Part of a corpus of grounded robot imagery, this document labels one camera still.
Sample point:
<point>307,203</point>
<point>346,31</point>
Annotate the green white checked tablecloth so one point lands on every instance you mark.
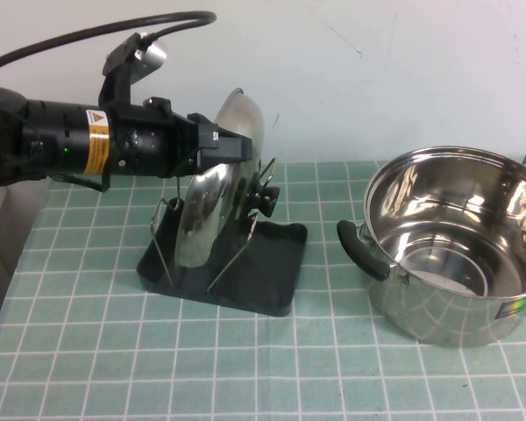
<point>245,373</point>

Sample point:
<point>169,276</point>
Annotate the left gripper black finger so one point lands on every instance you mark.
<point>187,118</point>
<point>225,147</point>

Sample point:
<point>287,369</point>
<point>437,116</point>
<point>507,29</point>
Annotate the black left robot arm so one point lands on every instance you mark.
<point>48,136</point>

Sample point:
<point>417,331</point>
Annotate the stainless steel lid black knob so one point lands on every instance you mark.
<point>201,215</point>

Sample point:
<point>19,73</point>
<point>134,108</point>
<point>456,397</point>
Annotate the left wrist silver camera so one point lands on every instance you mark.
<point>149,59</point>

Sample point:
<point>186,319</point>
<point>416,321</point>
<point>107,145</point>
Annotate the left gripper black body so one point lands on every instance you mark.
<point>158,140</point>

